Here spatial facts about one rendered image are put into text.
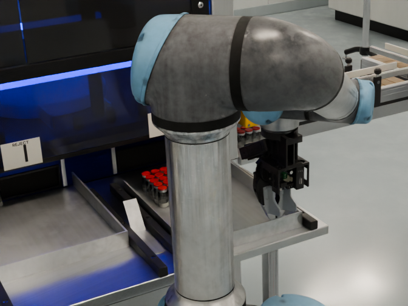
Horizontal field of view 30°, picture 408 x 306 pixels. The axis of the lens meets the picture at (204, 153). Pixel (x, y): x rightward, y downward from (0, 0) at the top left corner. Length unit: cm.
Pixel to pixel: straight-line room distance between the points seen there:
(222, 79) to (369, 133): 361
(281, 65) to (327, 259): 235
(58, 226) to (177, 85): 79
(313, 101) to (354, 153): 326
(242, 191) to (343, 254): 154
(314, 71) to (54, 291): 73
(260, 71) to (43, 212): 94
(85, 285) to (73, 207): 33
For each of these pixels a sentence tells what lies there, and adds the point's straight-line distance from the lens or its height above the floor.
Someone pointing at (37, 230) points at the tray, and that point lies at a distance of 165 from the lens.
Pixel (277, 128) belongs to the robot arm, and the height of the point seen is 113.
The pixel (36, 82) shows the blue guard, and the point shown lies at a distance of 164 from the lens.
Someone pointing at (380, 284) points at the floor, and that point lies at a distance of 306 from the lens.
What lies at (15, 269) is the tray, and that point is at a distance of 149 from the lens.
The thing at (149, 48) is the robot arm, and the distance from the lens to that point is 92.
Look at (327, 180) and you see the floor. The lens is 387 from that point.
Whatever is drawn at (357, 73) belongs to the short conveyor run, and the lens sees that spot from 232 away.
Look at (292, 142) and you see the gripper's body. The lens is 143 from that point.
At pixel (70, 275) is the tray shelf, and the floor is 88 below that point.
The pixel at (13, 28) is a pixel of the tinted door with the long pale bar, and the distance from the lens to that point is 162.
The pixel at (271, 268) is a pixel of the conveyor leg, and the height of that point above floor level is 42.
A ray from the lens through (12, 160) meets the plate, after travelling 168.
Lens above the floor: 164
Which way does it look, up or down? 23 degrees down
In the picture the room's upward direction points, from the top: 3 degrees counter-clockwise
